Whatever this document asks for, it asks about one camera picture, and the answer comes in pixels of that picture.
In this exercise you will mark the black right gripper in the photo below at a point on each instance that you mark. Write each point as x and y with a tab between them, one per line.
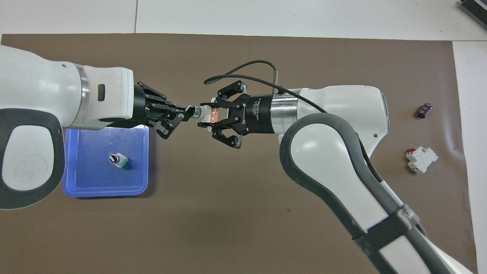
255	114

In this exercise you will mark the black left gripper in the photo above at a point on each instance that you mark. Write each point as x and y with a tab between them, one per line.
141	106

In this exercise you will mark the orange-based rotary switch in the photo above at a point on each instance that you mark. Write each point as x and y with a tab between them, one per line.
205	114

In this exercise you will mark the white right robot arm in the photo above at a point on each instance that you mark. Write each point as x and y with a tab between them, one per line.
342	106

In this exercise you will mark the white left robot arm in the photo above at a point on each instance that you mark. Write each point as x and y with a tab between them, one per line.
38	87

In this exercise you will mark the blue plastic tray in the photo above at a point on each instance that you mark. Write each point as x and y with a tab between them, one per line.
95	175

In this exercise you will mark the brown paper table mat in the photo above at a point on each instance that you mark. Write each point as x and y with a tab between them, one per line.
228	213

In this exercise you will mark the small dark terminal block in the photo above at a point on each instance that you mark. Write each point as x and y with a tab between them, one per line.
424	110

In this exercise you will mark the white circuit breaker red lever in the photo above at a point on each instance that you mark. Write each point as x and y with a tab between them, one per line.
420	160

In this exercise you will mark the grey finned metal device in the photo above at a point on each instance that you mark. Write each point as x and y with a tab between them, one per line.
475	7

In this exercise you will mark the green-based rotary switch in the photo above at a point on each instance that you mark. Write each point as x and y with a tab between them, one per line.
118	160

